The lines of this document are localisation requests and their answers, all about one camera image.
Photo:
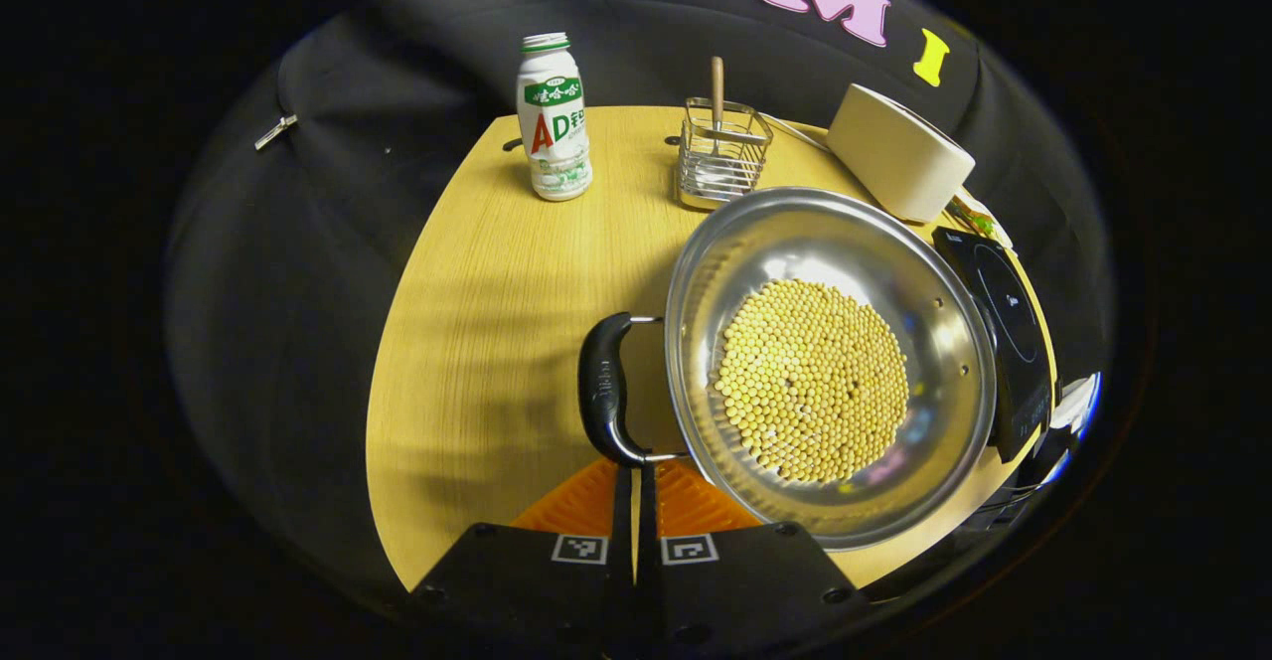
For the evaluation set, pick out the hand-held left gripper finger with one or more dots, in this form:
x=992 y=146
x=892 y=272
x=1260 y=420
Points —
x=622 y=501
x=646 y=501

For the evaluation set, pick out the black induction cooktop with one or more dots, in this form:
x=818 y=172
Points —
x=1014 y=342

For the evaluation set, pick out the pile of yellow soybeans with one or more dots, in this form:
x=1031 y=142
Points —
x=810 y=382

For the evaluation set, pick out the white drink bottle green label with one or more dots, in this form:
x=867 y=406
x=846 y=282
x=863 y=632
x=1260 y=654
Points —
x=554 y=143

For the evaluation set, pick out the sandwich with lettuce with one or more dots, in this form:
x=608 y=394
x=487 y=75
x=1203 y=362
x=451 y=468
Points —
x=979 y=223

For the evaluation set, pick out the silver clip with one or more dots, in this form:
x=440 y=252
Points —
x=275 y=132

